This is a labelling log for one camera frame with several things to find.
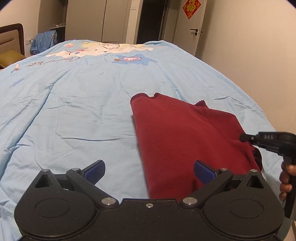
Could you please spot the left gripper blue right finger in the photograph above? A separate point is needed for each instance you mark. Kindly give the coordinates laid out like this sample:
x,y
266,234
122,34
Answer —
x,y
214,181

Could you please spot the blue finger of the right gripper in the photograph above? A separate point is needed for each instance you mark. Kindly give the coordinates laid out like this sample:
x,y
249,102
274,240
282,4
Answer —
x,y
252,139

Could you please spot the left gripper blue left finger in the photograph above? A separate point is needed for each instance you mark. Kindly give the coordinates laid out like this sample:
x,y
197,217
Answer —
x,y
84,180

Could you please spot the dark red long-sleeve shirt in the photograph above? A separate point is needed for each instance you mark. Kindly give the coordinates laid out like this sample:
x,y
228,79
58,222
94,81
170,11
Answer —
x,y
172,135

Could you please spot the white bedroom door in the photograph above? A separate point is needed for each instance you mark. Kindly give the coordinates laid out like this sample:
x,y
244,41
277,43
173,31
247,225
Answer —
x,y
183,37

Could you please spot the person's right hand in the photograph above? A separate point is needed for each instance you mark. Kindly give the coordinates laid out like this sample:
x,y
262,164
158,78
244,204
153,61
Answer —
x,y
285,187

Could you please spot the light blue cartoon bedsheet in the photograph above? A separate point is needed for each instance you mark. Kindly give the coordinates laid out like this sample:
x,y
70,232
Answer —
x,y
69,106

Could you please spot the olive green pillow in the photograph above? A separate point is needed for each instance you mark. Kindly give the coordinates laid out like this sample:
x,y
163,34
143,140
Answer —
x,y
9,57

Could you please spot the blue garment on chair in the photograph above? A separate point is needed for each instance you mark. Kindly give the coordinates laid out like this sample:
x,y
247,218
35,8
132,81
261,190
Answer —
x,y
43,41

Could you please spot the red fu character decoration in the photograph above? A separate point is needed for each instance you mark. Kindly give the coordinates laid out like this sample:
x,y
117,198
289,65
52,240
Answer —
x,y
190,7

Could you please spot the brown beige bed headboard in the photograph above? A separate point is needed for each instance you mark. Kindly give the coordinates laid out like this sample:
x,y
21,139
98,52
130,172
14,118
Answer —
x,y
12,38

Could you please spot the grey built-in wardrobe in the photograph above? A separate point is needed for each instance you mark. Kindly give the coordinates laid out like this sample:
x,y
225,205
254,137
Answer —
x,y
101,21

